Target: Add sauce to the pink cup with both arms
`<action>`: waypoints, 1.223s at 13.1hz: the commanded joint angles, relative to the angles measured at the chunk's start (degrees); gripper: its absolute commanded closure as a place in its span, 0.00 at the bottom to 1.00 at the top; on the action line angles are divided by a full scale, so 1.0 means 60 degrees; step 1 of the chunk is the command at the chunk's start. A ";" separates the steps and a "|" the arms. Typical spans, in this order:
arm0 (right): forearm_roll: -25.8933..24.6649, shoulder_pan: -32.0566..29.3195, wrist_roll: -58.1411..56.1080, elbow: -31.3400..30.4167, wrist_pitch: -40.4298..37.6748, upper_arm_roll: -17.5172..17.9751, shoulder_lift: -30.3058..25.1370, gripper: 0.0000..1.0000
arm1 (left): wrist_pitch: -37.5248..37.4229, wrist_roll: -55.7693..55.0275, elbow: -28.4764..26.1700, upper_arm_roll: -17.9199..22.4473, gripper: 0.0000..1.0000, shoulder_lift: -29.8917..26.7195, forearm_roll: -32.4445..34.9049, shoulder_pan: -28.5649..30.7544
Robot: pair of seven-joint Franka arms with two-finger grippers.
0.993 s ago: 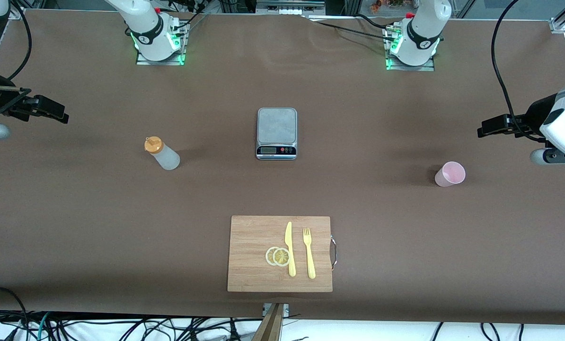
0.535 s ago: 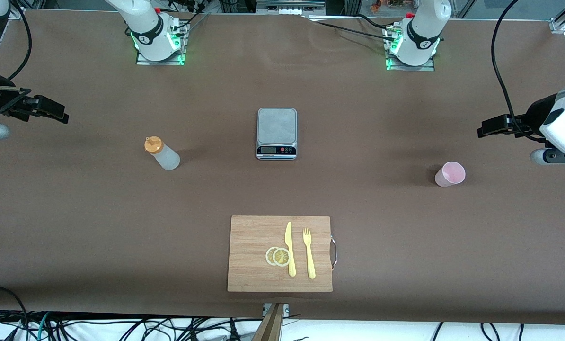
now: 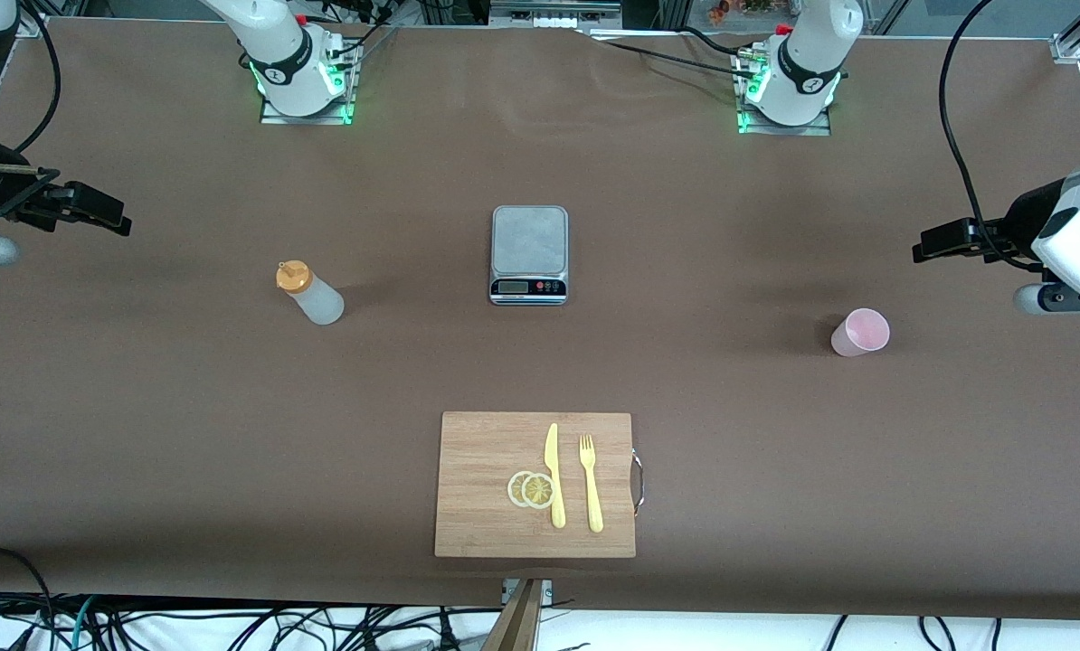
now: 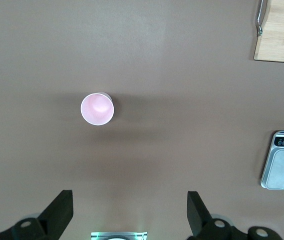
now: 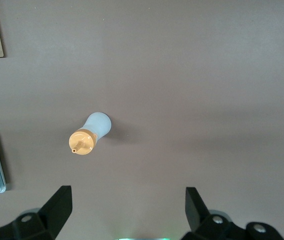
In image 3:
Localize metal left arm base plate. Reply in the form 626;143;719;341
734;45;835;137

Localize yellow plastic fork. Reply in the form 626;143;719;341
579;434;604;533

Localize teal floor cable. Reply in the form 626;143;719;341
68;597;99;651

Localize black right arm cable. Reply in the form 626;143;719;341
11;0;62;156

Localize brown table cover sheet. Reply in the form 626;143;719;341
0;16;1080;623

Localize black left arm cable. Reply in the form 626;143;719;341
940;0;1043;272

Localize black base power cable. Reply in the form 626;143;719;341
585;25;763;80

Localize wooden post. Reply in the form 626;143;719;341
481;579;544;651

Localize yellow plastic knife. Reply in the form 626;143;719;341
545;422;566;530

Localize black looped floor cable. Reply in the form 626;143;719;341
0;546;60;651

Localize bamboo cutting board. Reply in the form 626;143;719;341
434;411;637;559

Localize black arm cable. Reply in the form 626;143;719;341
940;0;1043;272
11;0;62;156

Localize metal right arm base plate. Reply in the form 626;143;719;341
260;36;362;126

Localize translucent sauce bottle orange cap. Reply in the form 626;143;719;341
276;260;346;326

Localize pink plastic cup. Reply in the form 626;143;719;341
830;307;891;358

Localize silver digital kitchen scale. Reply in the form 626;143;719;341
489;205;569;307

